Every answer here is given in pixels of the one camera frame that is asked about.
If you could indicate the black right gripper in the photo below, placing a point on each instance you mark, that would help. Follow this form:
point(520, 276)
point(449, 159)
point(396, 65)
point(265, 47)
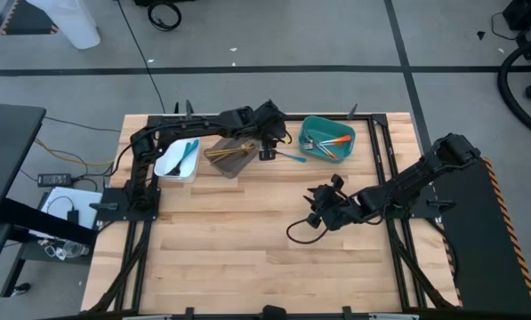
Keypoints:
point(338, 206)

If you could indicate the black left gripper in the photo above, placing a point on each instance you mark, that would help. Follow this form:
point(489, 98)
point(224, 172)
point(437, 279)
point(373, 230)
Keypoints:
point(269, 124)

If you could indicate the grey translucent bin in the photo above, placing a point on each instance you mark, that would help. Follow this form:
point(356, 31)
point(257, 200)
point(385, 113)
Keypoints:
point(234, 169)

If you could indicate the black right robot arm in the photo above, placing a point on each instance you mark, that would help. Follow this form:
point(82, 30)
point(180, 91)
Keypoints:
point(407, 182)

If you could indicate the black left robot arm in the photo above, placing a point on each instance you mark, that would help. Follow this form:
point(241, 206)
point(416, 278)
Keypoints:
point(189, 126)

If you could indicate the teal plastic bin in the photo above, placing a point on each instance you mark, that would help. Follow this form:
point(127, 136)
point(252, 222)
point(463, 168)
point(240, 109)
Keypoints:
point(327, 126)

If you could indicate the white plastic bin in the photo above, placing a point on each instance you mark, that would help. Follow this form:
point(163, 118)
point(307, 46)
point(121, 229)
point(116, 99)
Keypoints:
point(189, 171)

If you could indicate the large black hazard-striped platform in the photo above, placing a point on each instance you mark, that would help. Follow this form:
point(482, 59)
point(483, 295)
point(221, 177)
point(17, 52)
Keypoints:
point(483, 249)

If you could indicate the white flat pad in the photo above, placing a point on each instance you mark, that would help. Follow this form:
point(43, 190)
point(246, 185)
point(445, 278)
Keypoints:
point(87, 200)

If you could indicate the small black charger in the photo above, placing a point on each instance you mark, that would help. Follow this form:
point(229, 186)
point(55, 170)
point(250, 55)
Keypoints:
point(73, 216)

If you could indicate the white draped object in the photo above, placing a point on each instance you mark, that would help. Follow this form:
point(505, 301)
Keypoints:
point(74, 26)

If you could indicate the black power adapter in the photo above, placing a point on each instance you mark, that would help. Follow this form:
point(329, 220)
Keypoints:
point(53, 180)

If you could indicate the small black triangle scrap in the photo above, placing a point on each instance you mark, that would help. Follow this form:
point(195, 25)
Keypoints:
point(481, 34)

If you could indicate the clear glass items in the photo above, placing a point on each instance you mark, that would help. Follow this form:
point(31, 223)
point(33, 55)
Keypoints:
point(71, 250)

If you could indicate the black desk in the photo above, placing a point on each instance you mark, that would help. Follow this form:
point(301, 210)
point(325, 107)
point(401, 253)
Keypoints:
point(7, 155)

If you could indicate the small black hazard-striped mat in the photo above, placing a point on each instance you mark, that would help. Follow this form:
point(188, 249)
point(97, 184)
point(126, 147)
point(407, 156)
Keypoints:
point(25, 22)

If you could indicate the black metal table frame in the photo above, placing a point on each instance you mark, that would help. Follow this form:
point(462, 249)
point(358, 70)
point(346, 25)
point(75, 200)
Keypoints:
point(367, 118)

